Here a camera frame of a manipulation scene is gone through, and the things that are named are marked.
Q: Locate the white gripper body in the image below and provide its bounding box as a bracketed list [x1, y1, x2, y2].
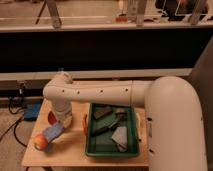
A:
[51, 100, 72, 128]

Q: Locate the black cable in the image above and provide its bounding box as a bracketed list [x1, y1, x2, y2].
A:
[0, 96, 28, 148]

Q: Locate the orange apple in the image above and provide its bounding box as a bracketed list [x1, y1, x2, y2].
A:
[34, 134, 48, 150]

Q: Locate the red bowl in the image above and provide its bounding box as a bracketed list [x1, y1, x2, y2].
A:
[48, 111, 57, 125]

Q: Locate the wooden table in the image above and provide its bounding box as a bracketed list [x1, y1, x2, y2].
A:
[22, 100, 149, 168]

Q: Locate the green plastic tray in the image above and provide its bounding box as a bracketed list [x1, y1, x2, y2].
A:
[85, 103, 139, 157]

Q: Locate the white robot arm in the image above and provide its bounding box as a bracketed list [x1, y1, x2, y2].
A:
[43, 72, 208, 171]

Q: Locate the blue device on floor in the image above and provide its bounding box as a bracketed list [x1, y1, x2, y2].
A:
[24, 103, 41, 121]

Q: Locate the dark rectangular bar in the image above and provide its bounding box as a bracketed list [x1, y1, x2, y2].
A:
[92, 122, 117, 136]

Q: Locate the blue sponge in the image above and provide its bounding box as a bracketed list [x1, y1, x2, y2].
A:
[43, 123, 64, 142]

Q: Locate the dark sponge block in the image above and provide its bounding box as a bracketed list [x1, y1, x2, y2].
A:
[93, 106, 112, 119]

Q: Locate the grey crumpled cloth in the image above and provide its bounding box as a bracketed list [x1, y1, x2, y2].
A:
[111, 126, 128, 152]

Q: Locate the dark small tool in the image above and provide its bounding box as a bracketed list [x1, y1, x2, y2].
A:
[115, 108, 127, 121]

